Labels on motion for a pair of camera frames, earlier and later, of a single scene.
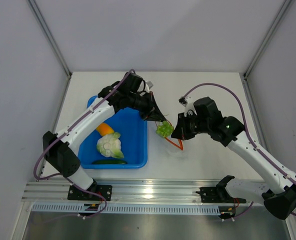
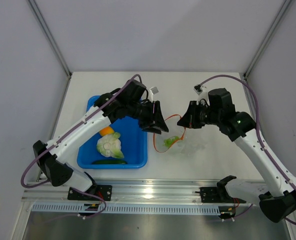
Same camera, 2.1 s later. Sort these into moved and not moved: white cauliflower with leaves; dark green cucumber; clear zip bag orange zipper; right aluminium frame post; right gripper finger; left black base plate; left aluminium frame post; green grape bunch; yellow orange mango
Moved: right gripper finger; clear zip bag orange zipper; green grape bunch
Not moved: yellow orange mango; left black base plate; dark green cucumber; white cauliflower with leaves; right aluminium frame post; left aluminium frame post
